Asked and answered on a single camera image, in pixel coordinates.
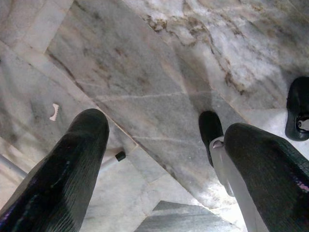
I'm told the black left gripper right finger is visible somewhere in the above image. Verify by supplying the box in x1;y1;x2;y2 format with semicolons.
224;122;309;232

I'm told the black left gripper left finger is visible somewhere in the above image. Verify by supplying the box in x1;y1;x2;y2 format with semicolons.
0;108;110;232

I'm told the white plastic folding table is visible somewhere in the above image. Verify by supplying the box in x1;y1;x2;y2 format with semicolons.
0;150;126;179

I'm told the small white plastic scrap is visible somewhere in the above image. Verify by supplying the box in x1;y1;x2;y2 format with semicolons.
49;103;60;121

